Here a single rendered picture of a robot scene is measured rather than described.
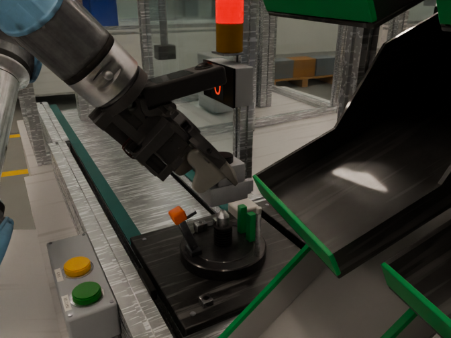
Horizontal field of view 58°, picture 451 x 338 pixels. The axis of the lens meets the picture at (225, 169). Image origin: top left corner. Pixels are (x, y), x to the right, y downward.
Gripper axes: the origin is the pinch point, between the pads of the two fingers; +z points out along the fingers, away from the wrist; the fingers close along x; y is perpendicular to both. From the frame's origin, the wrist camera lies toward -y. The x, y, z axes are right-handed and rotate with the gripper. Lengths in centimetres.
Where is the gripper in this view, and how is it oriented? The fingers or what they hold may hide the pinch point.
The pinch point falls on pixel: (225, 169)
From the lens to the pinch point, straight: 60.4
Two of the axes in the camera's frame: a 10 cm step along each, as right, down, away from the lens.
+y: -6.6, 7.4, -0.7
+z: 5.7, 5.7, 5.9
